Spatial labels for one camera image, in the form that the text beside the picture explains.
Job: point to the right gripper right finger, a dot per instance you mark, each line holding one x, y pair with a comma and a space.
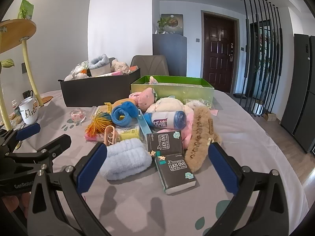
270, 212

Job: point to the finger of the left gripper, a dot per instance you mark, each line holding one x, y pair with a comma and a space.
21, 161
28, 131

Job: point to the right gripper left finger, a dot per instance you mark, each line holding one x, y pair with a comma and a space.
46, 216

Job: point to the black tissue pack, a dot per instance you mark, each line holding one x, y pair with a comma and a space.
174, 173
164, 143

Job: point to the left human hand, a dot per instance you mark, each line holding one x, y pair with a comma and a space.
13, 202

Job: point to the white printed mug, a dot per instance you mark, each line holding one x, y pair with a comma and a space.
28, 110

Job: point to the pink tape roll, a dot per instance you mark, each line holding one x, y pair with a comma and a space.
78, 115

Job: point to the orange spiky rubber ball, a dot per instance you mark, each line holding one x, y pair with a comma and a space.
100, 120

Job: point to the yellow packaged item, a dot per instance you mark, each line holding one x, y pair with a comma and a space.
129, 132

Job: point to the black storage box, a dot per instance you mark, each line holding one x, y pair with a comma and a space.
95, 91

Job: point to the blue superman sock roll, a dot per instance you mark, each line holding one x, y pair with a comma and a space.
123, 114

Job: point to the orange round plush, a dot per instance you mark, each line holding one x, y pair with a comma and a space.
121, 101

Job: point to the brown plush toy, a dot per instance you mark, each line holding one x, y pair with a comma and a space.
203, 135

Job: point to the dark grey refrigerator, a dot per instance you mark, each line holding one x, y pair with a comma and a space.
298, 117

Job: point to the round wooden side table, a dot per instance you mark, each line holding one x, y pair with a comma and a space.
15, 35

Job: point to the pink plush toy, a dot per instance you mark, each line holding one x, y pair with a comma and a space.
186, 132

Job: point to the beige bunny plush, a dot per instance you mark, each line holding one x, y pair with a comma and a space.
120, 67

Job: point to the pink strawberry slipper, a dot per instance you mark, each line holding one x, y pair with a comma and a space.
144, 99

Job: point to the blue white bottle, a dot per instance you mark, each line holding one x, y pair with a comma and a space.
167, 120

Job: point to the green carton box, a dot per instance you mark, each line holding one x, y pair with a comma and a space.
26, 10

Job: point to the white cinnamoroll plush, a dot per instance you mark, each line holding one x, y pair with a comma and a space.
169, 105

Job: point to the black slat room divider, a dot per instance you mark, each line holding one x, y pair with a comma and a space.
264, 57

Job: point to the grey dining chair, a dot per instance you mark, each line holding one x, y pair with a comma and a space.
151, 64

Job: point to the green gift box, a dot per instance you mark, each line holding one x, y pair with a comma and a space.
178, 87

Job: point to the dark grey cabinet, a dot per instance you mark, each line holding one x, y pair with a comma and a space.
174, 48

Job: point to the potted green plant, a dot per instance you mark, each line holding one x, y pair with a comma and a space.
162, 23

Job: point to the dark brown entrance door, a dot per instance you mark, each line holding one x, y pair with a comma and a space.
219, 42

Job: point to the framed food picture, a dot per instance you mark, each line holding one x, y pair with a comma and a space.
175, 23

